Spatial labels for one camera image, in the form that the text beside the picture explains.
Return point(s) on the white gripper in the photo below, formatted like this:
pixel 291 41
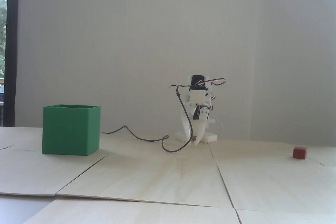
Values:
pixel 202 118

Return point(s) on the small red block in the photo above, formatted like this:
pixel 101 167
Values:
pixel 299 153

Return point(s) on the white printed robot arm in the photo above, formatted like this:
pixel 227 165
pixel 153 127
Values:
pixel 210 137

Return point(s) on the green plastic open box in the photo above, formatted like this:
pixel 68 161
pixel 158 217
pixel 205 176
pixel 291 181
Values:
pixel 68 132

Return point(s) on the white backdrop board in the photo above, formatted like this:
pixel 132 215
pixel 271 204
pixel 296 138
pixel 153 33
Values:
pixel 105 37

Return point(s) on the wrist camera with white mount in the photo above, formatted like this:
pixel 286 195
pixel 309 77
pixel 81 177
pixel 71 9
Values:
pixel 197 96

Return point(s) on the dark window frame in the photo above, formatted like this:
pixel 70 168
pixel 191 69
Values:
pixel 11 50

